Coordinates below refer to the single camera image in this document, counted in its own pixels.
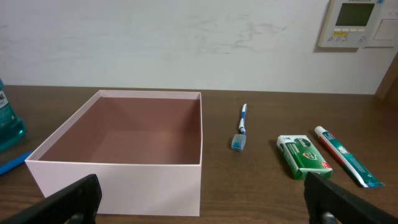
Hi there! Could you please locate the white wall switch plate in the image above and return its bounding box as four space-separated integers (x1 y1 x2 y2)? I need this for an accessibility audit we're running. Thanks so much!
366 0 398 48

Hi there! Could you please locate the white wall control panel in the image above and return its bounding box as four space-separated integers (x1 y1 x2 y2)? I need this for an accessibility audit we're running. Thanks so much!
318 0 384 48

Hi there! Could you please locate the green white toothpaste tube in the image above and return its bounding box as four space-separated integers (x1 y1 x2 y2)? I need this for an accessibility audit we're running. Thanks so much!
315 126 385 188

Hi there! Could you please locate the pink open cardboard box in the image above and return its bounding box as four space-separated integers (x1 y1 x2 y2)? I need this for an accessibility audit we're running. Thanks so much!
25 90 203 217

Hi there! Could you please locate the blue disposable razor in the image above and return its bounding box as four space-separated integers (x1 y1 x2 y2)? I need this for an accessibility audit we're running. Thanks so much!
0 152 32 176

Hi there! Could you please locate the teal mouthwash bottle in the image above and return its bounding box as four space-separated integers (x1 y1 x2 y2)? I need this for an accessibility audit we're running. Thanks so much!
1 81 26 151

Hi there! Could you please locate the blue white toothbrush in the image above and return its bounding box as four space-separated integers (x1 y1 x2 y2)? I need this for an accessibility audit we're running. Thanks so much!
231 104 248 152

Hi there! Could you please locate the green soap box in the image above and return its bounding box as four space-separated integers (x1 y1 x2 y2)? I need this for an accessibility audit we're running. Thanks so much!
277 135 333 180

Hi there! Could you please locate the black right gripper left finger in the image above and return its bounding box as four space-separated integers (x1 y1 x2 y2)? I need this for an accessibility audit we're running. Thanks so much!
1 174 102 224

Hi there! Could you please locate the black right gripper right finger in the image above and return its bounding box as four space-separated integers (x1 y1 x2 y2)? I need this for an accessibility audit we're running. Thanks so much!
304 172 397 224

